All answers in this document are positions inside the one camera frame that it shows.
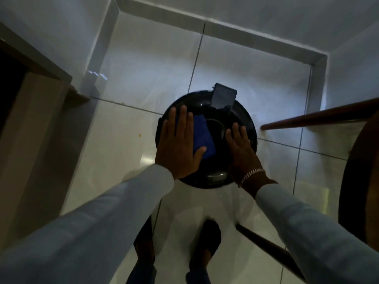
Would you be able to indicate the person's left forearm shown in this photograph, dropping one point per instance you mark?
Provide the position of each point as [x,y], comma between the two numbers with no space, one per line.
[88,227]

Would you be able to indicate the person's right hand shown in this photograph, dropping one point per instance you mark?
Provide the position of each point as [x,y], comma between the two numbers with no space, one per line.
[242,156]

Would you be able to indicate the person's left middle finger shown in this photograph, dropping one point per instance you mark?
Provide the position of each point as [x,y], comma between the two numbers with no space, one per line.
[183,121]

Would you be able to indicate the person's right middle finger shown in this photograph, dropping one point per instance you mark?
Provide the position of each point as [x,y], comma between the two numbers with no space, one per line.
[244,136]

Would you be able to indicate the black smartphone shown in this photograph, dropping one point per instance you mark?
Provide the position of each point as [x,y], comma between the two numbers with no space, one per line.
[223,96]

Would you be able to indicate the person's right thumb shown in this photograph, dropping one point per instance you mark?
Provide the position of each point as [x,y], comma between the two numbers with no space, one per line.
[229,140]

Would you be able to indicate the blue cleaning cloth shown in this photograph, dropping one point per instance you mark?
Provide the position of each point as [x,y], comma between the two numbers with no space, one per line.
[204,136]

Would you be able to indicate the brown wooden door frame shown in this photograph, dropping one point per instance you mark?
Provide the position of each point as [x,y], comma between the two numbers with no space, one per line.
[35,56]

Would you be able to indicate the black round robot vacuum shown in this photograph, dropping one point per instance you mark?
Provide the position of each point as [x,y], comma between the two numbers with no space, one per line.
[216,174]

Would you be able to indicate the person's left little finger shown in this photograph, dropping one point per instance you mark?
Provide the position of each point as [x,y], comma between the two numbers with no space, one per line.
[164,130]

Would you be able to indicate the person's right forearm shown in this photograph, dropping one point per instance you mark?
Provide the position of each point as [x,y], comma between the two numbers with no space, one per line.
[313,233]

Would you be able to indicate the person's left thumb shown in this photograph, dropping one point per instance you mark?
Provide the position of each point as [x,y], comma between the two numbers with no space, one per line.
[200,153]

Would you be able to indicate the person's leg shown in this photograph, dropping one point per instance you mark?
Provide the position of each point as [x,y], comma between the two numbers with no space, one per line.
[142,273]
[197,277]

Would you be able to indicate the brown wooden table leg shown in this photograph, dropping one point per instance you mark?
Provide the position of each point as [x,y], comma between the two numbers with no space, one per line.
[269,251]
[319,116]

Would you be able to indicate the black slipper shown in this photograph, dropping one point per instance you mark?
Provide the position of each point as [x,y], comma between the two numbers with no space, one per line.
[207,242]

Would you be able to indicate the person's right leg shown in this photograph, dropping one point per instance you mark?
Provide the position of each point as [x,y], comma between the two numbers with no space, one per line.
[197,277]

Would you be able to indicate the person's left leg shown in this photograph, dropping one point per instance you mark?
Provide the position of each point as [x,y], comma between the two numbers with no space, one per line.
[142,273]

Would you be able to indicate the round wooden table top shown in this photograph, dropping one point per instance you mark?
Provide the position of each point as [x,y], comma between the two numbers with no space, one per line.
[359,186]

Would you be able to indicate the person's left hand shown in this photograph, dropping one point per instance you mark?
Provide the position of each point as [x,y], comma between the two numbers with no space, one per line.
[174,153]

